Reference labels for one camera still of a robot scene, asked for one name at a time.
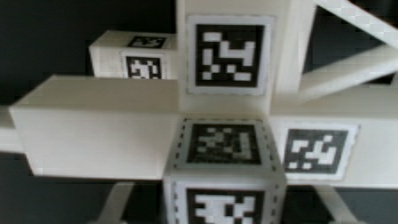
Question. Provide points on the white U-shaped fence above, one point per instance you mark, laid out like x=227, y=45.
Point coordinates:
x=9, y=138

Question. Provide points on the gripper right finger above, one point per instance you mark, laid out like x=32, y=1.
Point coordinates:
x=314, y=206

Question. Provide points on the white chair leg with tag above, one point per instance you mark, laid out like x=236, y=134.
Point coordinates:
x=133, y=55

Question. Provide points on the white chair back frame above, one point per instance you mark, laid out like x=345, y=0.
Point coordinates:
x=96, y=121

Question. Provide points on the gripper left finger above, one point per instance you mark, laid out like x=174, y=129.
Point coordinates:
x=131, y=205

